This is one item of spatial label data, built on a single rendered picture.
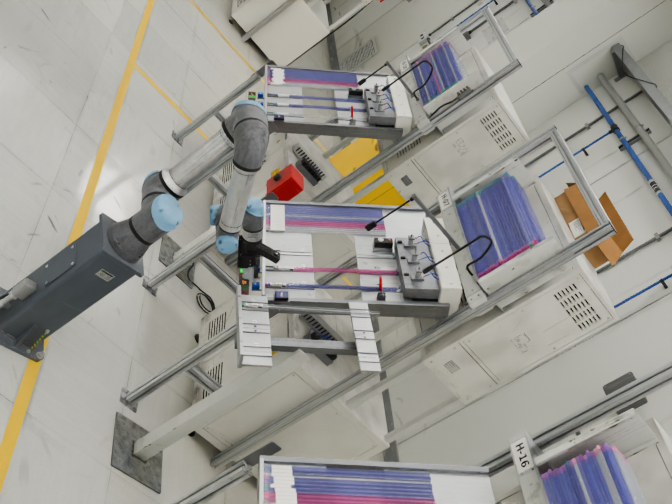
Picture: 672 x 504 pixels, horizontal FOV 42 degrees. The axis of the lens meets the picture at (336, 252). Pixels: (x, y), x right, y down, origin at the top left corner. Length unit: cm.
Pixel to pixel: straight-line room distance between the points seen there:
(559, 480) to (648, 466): 29
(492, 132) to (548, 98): 201
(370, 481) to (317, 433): 108
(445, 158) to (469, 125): 22
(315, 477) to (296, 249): 118
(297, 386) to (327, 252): 151
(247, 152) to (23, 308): 97
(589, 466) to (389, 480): 58
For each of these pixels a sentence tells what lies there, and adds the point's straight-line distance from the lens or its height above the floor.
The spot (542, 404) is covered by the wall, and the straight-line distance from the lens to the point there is 493.
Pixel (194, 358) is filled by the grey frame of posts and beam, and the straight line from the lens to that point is 341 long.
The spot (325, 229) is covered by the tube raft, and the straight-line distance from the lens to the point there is 368.
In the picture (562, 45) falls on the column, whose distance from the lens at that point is 649.
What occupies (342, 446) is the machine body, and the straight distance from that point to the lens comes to 383.
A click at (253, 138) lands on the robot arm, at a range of 282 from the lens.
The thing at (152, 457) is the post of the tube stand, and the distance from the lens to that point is 355.
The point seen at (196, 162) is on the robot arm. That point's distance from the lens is 299.
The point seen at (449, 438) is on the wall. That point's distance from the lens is 515.
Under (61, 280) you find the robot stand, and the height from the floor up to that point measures 34.
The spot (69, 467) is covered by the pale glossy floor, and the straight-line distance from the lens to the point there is 322.
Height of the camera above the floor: 205
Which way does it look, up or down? 18 degrees down
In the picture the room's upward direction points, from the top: 57 degrees clockwise
